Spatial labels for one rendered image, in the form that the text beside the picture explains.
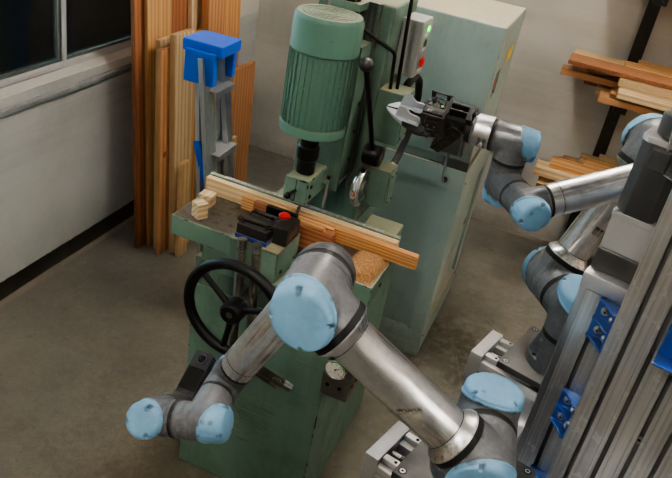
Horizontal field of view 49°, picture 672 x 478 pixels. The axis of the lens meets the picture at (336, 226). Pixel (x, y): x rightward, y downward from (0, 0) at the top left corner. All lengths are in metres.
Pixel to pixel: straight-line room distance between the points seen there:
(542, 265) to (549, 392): 0.42
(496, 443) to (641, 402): 0.31
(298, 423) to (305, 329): 1.07
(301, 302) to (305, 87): 0.79
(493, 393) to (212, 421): 0.53
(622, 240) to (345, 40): 0.79
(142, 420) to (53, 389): 1.39
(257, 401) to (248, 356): 0.79
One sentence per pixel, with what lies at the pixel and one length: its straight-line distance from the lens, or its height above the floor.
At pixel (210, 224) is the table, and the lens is 2.03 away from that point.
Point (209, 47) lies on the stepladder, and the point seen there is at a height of 1.15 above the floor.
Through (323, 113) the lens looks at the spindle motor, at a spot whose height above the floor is 1.28.
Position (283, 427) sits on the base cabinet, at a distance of 2.27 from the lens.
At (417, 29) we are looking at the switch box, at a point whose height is 1.46.
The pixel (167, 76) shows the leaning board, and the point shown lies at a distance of 3.23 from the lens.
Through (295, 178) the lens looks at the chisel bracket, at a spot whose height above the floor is 1.07.
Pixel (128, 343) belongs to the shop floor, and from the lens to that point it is 3.03.
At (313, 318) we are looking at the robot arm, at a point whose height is 1.23.
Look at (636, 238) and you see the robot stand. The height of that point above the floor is 1.34.
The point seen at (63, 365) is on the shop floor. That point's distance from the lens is 2.94.
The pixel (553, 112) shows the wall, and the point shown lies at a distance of 4.13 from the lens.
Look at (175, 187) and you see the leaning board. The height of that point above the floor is 0.35.
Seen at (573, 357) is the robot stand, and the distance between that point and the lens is 1.56.
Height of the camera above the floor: 1.92
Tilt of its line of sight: 29 degrees down
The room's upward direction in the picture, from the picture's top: 11 degrees clockwise
